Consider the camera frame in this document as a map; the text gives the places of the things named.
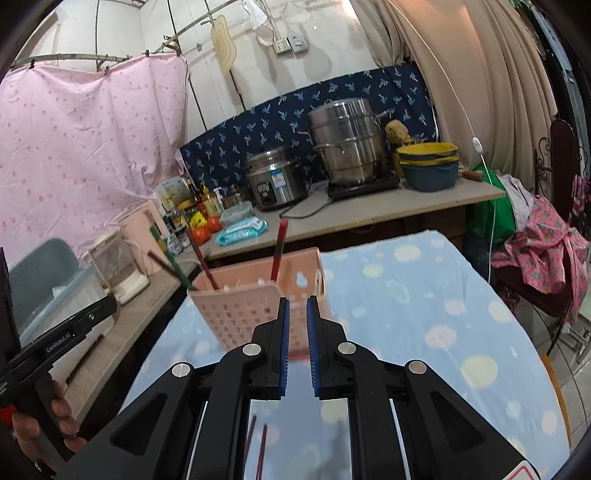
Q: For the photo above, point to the blue basin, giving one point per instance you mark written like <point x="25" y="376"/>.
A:
<point x="431" y="177"/>

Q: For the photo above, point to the bright red chopstick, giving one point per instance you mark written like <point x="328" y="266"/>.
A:
<point x="278" y="249"/>

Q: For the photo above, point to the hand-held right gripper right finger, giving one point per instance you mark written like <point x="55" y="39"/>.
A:
<point x="313" y="341"/>

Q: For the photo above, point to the pink printed curtain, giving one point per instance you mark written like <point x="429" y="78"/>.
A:
<point x="92" y="147"/>

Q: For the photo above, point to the yellow packet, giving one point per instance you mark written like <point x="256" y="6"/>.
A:
<point x="197" y="219"/>

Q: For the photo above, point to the beige curtain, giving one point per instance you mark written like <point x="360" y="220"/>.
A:
<point x="485" y="69"/>

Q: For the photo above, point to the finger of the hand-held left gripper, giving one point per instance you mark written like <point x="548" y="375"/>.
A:
<point x="99" y="311"/>

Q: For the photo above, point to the pink printed clothes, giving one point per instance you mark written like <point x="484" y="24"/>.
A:
<point x="540" y="258"/>

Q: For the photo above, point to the grey wooden side counter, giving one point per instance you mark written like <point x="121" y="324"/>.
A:
<point x="138" y="314"/>

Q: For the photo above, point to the dark sauce bottle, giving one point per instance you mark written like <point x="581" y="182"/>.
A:
<point x="195" y="194"/>

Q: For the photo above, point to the dark red chopstick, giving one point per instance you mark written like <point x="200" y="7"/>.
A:
<point x="166" y="265"/>
<point x="203" y="258"/>

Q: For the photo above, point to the dark wooden chair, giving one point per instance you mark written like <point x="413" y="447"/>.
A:
<point x="561" y="138"/>

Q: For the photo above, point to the hanging wooden board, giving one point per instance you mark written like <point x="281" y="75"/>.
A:
<point x="224" y="46"/>

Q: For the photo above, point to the brown chopstick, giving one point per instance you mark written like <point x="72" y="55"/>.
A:
<point x="264" y="445"/>
<point x="252" y="438"/>

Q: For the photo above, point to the pink perforated utensil basket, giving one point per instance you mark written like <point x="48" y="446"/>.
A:
<point x="231" y="314"/>

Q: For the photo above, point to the wall socket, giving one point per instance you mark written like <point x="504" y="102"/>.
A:
<point x="282" y="47"/>

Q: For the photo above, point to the oil bottle with yellow label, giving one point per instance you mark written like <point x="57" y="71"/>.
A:
<point x="212" y="201"/>

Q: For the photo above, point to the white appliance with clear jug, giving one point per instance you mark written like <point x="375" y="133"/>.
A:
<point x="120" y="272"/>

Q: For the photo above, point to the steel rice cooker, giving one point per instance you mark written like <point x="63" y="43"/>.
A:
<point x="277" y="180"/>

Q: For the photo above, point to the red tomato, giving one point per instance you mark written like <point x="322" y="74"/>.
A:
<point x="214" y="224"/>
<point x="201" y="235"/>

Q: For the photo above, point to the steel steamer pot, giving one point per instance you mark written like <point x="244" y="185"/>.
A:
<point x="346" y="138"/>

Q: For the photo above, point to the person's left hand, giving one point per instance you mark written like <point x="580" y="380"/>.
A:
<point x="67" y="415"/>

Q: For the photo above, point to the navy leaf print cloth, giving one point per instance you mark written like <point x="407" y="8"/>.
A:
<point x="277" y="120"/>

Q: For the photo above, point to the green bag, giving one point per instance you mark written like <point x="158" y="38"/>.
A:
<point x="489" y="212"/>

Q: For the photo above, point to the wall switch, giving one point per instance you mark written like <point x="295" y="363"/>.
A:
<point x="298" y="43"/>

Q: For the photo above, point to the clear food container blue lid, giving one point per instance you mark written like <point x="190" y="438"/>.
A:
<point x="236" y="213"/>

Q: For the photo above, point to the yellow basin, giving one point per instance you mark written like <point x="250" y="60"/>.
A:
<point x="427" y="150"/>

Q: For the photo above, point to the pale back counter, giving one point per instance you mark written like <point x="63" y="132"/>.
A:
<point x="369" y="210"/>

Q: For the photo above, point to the green chopstick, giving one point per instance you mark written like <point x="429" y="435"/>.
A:
<point x="162" y="247"/>

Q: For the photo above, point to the black induction cooker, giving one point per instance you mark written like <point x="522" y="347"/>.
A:
<point x="364" y="189"/>

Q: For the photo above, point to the white dish drainer with lid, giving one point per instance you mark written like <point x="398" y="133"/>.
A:
<point x="46" y="263"/>

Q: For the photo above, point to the brown loofah sponge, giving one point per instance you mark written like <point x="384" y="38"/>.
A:
<point x="397" y="131"/>

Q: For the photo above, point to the hanging mesh strainer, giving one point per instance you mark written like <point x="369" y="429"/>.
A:
<point x="295" y="11"/>

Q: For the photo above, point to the hanging white net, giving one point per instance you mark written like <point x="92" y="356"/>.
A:
<point x="258" y="23"/>

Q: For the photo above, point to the pink kitchen appliance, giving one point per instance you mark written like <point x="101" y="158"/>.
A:
<point x="138" y="226"/>

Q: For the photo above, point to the metal curtain rail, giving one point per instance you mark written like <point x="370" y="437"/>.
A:
<point x="92" y="59"/>

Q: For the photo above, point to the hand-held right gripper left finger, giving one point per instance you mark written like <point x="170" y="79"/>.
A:
<point x="285" y="332"/>

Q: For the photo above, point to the blue wet wipes packet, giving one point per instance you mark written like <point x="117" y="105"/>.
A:
<point x="242" y="232"/>

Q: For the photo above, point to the light blue printed tablecloth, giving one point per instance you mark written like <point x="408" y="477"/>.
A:
<point x="415" y="300"/>

